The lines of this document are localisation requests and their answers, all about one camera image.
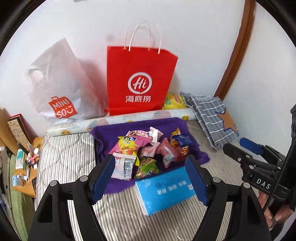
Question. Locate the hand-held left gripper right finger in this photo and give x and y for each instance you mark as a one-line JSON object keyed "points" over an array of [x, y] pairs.
{"points": [[195, 180]]}

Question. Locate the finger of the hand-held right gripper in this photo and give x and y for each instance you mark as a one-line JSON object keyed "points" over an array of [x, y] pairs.
{"points": [[233, 150], [251, 144]]}

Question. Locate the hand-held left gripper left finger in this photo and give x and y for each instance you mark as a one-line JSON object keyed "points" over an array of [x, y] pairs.
{"points": [[103, 178]]}

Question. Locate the pale pink snack packet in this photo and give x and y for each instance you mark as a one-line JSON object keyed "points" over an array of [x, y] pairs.
{"points": [[123, 166]]}

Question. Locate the blue snack packet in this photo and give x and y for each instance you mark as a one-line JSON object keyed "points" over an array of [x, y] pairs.
{"points": [[183, 140]]}

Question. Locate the yellow purple snack packet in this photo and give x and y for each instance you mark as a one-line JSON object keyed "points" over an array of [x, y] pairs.
{"points": [[129, 144]]}

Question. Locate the yellow triangular snack packet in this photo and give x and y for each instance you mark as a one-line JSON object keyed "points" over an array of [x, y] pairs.
{"points": [[176, 132]]}

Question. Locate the person's right hand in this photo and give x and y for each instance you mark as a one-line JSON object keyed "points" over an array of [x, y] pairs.
{"points": [[278, 213]]}

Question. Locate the red snack packet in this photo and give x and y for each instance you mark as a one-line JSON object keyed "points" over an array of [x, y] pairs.
{"points": [[183, 153]]}

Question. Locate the blue tissue pack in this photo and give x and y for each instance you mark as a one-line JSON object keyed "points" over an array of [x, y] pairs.
{"points": [[166, 194]]}

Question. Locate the grey checked star cloth bag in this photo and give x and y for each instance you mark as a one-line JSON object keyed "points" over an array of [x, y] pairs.
{"points": [[208, 115]]}

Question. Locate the green snack packet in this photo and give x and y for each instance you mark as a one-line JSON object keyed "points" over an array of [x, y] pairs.
{"points": [[146, 168]]}

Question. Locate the purple towel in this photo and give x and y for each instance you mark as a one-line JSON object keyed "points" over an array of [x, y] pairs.
{"points": [[108, 132]]}

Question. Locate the printed paper roll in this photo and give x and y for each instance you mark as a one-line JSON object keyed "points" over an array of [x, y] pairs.
{"points": [[92, 125]]}

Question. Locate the pink bear snack packet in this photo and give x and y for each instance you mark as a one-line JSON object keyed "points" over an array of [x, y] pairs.
{"points": [[138, 134]]}

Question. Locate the white pink snack packet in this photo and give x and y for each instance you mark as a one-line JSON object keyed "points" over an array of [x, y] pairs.
{"points": [[156, 134]]}

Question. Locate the small white bottle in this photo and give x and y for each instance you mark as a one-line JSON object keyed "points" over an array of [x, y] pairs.
{"points": [[36, 151]]}

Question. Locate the yellow chips bag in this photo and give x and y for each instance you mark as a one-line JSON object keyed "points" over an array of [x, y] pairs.
{"points": [[173, 102]]}

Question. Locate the cluttered wooden side table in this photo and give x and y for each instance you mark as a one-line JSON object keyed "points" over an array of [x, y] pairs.
{"points": [[25, 187]]}

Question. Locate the teal white tube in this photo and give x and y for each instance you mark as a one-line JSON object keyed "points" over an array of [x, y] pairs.
{"points": [[20, 160]]}

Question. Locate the green cloth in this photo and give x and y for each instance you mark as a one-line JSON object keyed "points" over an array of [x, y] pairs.
{"points": [[18, 208]]}

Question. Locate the patterned box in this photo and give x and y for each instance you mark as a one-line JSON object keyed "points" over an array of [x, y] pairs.
{"points": [[19, 129]]}

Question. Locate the brown wooden door trim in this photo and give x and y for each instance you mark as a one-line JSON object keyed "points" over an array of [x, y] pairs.
{"points": [[240, 46]]}

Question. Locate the white plastic shopping bag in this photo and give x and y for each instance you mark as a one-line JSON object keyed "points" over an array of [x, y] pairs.
{"points": [[62, 81]]}

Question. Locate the wooden furniture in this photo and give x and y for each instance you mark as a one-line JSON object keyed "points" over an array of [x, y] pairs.
{"points": [[7, 134]]}

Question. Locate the red paper bag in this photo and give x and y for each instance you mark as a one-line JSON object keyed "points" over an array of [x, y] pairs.
{"points": [[138, 69]]}

